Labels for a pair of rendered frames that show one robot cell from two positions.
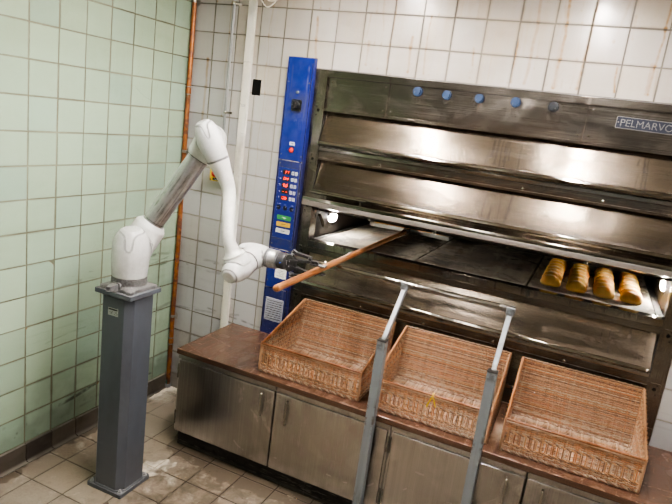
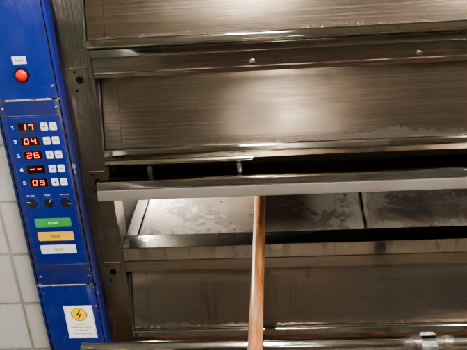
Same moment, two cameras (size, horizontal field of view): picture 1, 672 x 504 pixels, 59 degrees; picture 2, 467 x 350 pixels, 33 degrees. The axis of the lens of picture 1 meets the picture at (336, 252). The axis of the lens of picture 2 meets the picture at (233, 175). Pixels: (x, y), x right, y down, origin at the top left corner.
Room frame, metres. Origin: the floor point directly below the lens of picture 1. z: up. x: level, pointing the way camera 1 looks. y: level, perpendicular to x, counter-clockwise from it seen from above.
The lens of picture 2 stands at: (1.54, 0.38, 2.23)
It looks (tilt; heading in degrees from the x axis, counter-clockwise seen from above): 27 degrees down; 343
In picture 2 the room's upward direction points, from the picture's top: 5 degrees counter-clockwise
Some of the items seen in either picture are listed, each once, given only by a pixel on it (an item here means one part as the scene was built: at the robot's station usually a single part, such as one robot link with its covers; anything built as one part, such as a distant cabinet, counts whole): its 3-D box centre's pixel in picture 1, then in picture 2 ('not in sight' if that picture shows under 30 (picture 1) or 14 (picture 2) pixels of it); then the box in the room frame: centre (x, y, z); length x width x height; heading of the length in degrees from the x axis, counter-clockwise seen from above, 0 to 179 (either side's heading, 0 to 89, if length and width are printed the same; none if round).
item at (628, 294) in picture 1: (591, 278); not in sight; (3.08, -1.37, 1.21); 0.61 x 0.48 x 0.06; 157
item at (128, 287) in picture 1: (126, 282); not in sight; (2.53, 0.92, 1.03); 0.22 x 0.18 x 0.06; 158
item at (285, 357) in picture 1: (329, 345); not in sight; (2.88, -0.03, 0.72); 0.56 x 0.49 x 0.28; 68
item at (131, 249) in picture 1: (131, 251); not in sight; (2.56, 0.91, 1.17); 0.18 x 0.16 x 0.22; 11
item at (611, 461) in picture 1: (574, 417); not in sight; (2.41, -1.14, 0.72); 0.56 x 0.49 x 0.28; 68
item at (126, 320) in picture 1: (123, 388); not in sight; (2.55, 0.91, 0.50); 0.21 x 0.21 x 1.00; 68
